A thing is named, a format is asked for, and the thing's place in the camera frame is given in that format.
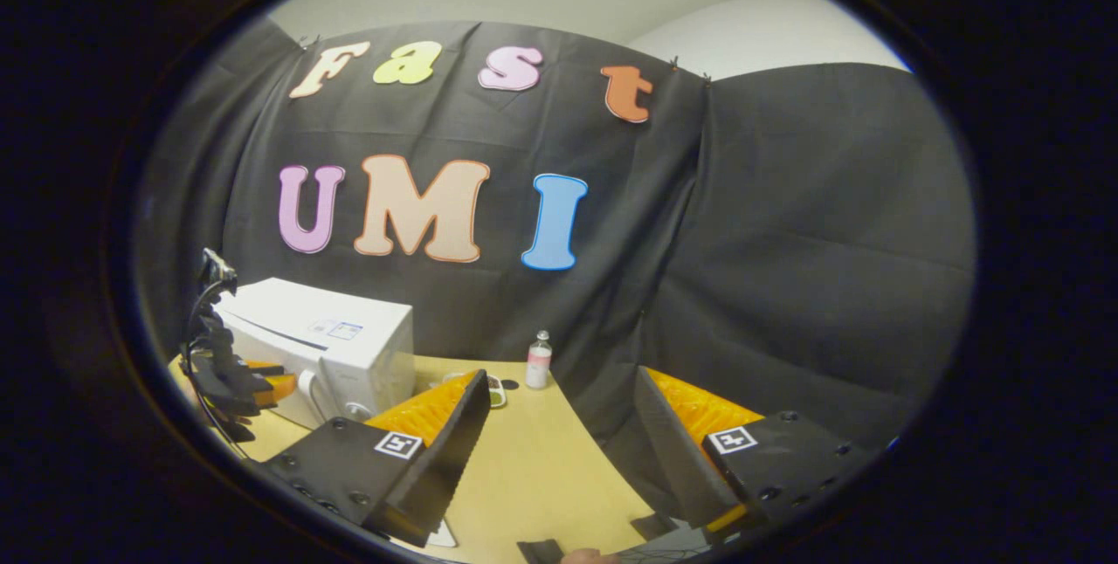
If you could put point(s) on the white microwave oven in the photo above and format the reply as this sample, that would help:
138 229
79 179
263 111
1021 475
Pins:
349 346

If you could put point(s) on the small pink label bottle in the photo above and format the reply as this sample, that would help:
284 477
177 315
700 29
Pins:
539 363

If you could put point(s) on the white tray of food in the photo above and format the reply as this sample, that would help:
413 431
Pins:
496 389

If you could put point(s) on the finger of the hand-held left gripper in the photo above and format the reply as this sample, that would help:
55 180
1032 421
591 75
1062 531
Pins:
281 388

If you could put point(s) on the white square plate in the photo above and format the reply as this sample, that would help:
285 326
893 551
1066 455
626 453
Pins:
442 535

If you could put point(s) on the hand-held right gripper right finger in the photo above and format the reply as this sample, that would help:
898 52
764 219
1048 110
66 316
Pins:
677 459

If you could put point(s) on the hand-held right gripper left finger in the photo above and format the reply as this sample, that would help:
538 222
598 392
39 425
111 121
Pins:
441 472

